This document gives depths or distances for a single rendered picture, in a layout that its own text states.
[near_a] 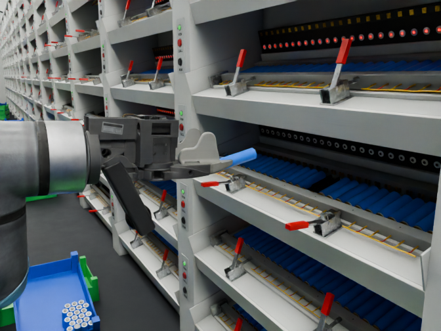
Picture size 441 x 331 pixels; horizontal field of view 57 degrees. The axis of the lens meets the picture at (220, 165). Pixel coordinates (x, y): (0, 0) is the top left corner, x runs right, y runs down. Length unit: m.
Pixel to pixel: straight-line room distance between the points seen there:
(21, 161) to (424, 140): 0.45
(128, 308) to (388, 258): 0.98
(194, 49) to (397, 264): 0.63
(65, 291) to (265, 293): 0.75
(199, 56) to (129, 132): 0.46
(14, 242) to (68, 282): 0.91
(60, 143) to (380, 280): 0.43
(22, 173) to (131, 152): 0.13
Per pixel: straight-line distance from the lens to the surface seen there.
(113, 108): 1.61
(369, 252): 0.60
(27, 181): 0.50
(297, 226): 0.60
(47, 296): 1.41
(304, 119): 0.63
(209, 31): 0.97
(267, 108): 0.70
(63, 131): 0.51
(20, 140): 0.49
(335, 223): 0.65
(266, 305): 0.83
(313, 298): 0.79
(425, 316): 0.55
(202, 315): 1.14
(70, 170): 0.50
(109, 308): 1.42
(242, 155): 0.62
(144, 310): 1.38
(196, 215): 1.01
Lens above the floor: 0.73
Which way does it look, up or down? 13 degrees down
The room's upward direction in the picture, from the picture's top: straight up
